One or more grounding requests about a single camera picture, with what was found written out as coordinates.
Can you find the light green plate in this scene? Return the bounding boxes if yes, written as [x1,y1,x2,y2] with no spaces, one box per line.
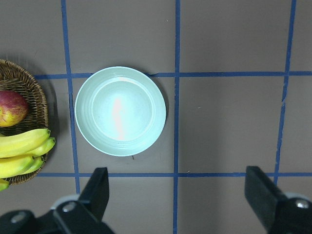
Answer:
[75,66,167,156]

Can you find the yellow banana top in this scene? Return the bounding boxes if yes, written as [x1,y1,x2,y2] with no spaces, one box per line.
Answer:
[0,128,51,158]

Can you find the brown wicker basket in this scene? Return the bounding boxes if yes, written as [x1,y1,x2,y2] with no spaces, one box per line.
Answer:
[0,59,49,186]

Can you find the red yellow apple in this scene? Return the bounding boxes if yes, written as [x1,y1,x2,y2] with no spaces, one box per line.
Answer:
[0,90,29,127]

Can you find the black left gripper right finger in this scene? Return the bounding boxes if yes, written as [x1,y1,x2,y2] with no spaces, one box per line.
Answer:
[244,166,312,234]

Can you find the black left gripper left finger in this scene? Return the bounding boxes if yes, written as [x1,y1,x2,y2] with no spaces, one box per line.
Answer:
[53,167,114,234]

